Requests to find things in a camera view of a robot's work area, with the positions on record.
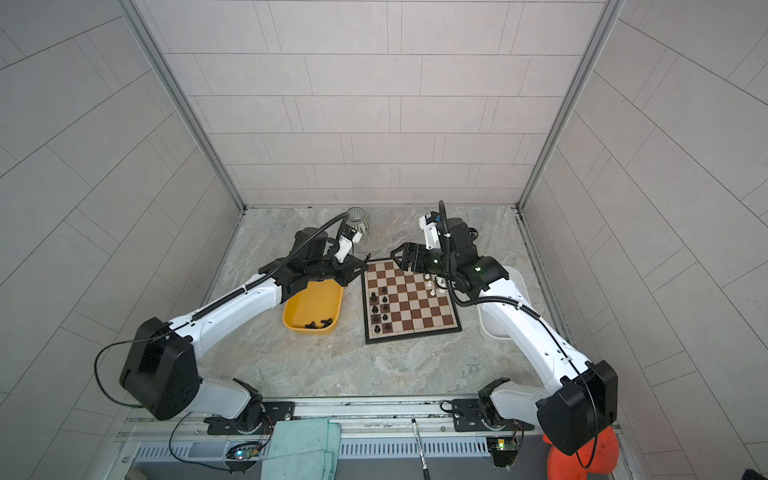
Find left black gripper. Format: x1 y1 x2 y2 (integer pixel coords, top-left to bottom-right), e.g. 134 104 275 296
304 253 371 289

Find green cloth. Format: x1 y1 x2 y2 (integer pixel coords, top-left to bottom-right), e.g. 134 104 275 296
260 418 341 480

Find white ribbed ceramic cup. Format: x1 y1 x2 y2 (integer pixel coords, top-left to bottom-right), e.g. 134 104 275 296
346 206 370 236

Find brown white chessboard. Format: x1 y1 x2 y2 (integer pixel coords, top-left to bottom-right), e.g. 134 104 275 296
361 260 462 345

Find white chess pieces on board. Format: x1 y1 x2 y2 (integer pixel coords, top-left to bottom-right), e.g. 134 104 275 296
423 274 448 297

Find black chess pieces on board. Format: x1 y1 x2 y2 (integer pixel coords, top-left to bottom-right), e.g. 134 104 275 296
367 286 392 335

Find yellow plastic tray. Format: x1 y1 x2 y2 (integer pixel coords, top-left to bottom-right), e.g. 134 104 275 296
282 280 344 335

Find red plastic funnel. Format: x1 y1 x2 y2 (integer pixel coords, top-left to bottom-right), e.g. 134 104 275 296
542 427 620 479

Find black pen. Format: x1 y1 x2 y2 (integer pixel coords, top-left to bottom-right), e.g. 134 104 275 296
411 418 431 480

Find aluminium rail frame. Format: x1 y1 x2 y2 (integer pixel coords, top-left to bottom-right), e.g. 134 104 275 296
102 395 550 479

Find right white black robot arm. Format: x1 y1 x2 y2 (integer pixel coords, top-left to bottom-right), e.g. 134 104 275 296
391 210 618 469

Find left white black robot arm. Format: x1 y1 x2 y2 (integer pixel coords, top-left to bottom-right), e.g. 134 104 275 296
119 213 367 434

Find black chess pieces pile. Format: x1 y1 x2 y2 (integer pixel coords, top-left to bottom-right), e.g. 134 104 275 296
304 318 334 330

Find white plastic tray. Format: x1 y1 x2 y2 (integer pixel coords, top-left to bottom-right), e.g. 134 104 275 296
476 266 531 342

